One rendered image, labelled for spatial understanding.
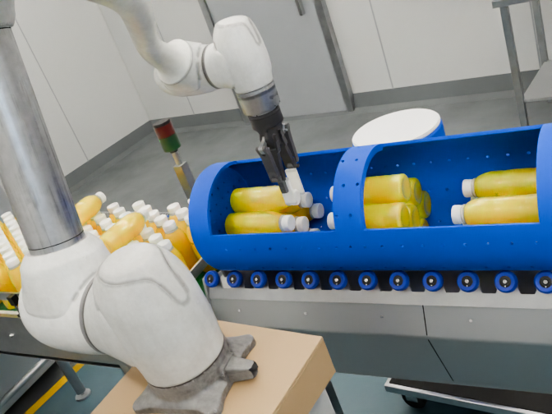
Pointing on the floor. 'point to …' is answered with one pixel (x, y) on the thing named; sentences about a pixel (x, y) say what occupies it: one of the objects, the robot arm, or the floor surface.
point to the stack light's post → (185, 177)
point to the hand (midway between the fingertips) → (291, 186)
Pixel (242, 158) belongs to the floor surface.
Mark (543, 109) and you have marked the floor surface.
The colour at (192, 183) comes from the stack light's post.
